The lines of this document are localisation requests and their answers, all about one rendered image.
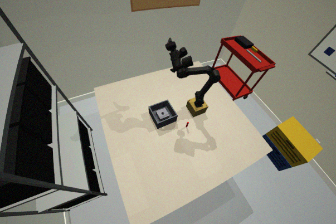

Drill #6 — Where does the white square plate with hole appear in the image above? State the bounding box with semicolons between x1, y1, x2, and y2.
156;108;169;121

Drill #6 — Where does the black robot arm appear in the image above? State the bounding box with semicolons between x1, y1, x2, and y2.
170;47;221;108

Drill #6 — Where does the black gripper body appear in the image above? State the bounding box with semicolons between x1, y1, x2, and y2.
165;42;181;61

